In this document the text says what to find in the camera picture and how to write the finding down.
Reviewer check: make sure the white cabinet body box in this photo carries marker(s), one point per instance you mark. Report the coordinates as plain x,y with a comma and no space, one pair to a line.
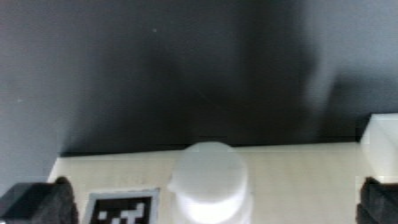
307,178

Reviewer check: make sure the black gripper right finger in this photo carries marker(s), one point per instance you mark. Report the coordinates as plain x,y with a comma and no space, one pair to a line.
378,207

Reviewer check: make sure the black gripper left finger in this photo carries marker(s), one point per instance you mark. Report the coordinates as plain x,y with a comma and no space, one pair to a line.
38,203

